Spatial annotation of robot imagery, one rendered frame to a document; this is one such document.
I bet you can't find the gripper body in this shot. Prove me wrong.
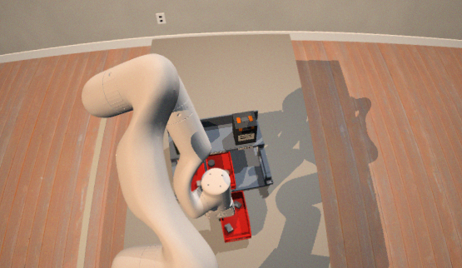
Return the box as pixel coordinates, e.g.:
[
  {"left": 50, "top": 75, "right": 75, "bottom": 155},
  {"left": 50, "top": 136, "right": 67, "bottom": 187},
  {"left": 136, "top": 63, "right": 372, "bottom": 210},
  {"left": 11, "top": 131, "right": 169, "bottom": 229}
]
[{"left": 206, "top": 198, "right": 235, "bottom": 220}]

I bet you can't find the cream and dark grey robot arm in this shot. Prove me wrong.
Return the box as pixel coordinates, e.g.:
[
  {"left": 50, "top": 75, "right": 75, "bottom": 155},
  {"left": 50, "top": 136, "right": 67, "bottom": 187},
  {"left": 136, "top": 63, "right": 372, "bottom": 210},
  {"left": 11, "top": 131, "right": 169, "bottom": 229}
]
[{"left": 82, "top": 54, "right": 231, "bottom": 268}]

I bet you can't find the red open-front bin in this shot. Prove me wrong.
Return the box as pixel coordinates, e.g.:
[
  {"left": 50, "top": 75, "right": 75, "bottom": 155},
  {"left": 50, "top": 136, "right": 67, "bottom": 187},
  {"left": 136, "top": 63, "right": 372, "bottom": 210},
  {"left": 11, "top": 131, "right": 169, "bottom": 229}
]
[
  {"left": 206, "top": 152, "right": 236, "bottom": 190},
  {"left": 191, "top": 162, "right": 205, "bottom": 191},
  {"left": 221, "top": 191, "right": 251, "bottom": 242}
]

